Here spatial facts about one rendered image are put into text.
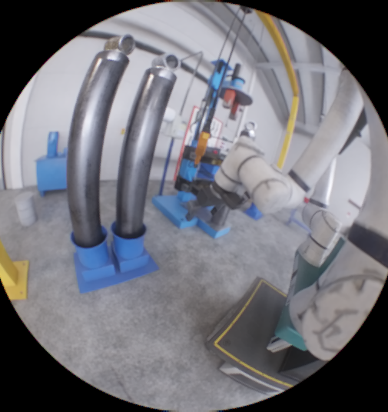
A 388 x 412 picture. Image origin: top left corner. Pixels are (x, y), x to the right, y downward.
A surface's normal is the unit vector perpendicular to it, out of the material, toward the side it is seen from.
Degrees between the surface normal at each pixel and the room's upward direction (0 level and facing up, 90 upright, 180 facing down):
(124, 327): 0
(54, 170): 90
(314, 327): 99
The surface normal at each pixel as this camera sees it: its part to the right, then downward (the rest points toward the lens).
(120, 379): 0.27, -0.89
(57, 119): 0.66, 0.45
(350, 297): -0.94, -0.07
